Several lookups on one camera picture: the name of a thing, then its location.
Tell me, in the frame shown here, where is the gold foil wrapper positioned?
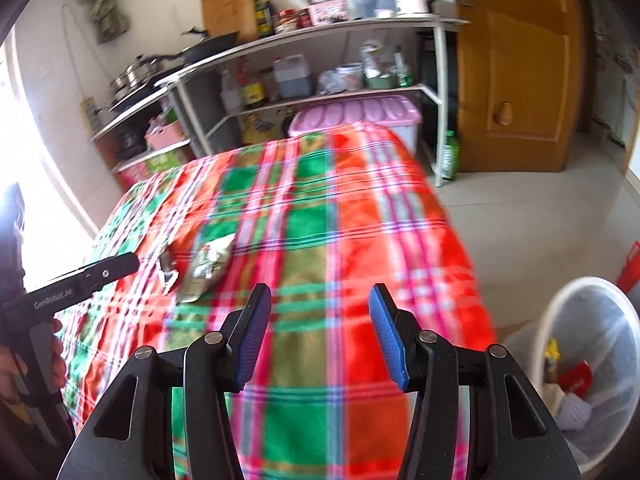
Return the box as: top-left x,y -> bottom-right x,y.
544,338 -> 562,384

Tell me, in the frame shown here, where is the white trash bin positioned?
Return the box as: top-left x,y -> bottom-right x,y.
503,276 -> 639,474

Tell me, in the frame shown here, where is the person's left hand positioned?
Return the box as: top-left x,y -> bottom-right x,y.
1,312 -> 66,410

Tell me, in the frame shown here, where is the silver green foil packet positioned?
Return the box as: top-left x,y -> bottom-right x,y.
176,233 -> 235,304

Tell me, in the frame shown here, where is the plaid tablecloth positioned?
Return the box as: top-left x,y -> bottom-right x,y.
61,124 -> 495,479

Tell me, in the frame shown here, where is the green bottle on floor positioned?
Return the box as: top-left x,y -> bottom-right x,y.
442,130 -> 460,181

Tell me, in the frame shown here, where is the red flat wrapper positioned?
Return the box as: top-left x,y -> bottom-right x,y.
558,361 -> 593,399

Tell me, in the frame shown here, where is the green cardboard box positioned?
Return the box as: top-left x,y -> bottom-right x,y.
115,146 -> 194,190

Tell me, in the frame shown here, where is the pink woven basket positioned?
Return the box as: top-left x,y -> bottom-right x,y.
144,117 -> 184,151

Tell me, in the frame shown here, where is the pink storage box lid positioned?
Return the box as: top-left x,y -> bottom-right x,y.
288,94 -> 422,155

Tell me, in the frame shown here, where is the red fire extinguisher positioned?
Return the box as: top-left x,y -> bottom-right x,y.
616,240 -> 640,294

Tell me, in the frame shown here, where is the yellow label bottle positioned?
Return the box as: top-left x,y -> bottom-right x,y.
236,56 -> 267,110

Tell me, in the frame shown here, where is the steel pot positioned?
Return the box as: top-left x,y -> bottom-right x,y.
110,54 -> 164,96

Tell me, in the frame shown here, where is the translucent oil jug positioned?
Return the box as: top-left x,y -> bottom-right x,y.
272,54 -> 314,100

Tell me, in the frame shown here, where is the grey metal shelf rack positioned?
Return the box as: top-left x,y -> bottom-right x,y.
93,15 -> 461,188

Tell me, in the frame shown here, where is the black frying pan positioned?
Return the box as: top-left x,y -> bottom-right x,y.
146,27 -> 240,65

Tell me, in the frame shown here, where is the wooden door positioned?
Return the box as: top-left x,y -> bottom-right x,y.
456,0 -> 585,172

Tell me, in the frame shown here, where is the dark sauce bottle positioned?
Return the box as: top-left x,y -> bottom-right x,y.
262,0 -> 278,36

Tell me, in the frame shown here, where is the wooden cutting board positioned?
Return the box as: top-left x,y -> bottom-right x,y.
200,0 -> 259,44

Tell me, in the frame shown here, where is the clear plastic storage box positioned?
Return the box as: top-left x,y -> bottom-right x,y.
346,0 -> 397,20

